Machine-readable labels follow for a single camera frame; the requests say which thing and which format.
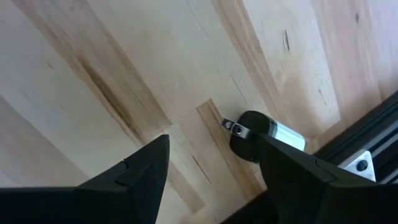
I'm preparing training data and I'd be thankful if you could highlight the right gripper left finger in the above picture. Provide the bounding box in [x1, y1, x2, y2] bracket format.
[76, 134, 171, 224]

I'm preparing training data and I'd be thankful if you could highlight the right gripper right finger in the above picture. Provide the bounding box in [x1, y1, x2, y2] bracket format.
[257, 133, 349, 224]

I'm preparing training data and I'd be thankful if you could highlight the black wall charger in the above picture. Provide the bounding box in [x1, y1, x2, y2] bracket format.
[221, 110, 307, 164]

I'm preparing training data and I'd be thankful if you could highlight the silver corner bracket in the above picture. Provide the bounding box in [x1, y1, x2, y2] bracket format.
[336, 149, 378, 183]

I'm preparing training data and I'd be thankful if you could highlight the black aluminium frame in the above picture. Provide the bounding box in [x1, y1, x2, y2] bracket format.
[220, 91, 398, 224]

